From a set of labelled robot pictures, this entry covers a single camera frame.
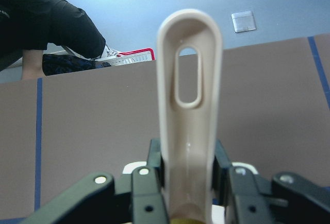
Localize red white basket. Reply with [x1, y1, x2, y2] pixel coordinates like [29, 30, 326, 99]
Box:
[95, 48, 155, 68]

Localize beige plastic dustpan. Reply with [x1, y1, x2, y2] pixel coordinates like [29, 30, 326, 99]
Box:
[156, 9, 223, 223]

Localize seated person black clothes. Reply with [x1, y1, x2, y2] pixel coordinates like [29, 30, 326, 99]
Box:
[1, 0, 118, 80]

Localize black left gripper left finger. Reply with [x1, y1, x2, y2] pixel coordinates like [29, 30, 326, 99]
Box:
[131, 139, 168, 223]

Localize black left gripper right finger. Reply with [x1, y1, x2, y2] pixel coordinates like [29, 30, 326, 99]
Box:
[212, 140, 271, 223]

